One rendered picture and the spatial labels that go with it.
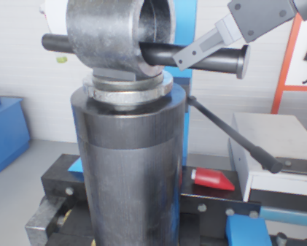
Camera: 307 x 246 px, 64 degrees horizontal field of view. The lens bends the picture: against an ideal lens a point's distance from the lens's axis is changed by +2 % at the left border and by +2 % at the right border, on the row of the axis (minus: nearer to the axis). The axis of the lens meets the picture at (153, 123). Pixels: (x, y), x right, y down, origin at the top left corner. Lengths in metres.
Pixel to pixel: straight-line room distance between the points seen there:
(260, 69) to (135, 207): 2.20
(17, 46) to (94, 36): 2.74
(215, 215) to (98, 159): 0.52
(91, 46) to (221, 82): 2.19
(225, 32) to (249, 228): 0.62
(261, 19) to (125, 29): 0.16
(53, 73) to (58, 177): 2.13
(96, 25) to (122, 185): 0.26
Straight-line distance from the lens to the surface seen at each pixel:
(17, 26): 3.04
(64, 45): 0.52
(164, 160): 0.43
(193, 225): 0.82
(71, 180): 0.89
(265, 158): 0.51
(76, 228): 0.85
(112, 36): 0.36
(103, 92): 0.39
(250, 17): 0.30
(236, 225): 0.82
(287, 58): 2.53
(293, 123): 1.08
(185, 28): 0.80
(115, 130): 0.38
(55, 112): 3.15
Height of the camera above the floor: 1.63
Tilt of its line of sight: 27 degrees down
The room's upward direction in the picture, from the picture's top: 1 degrees counter-clockwise
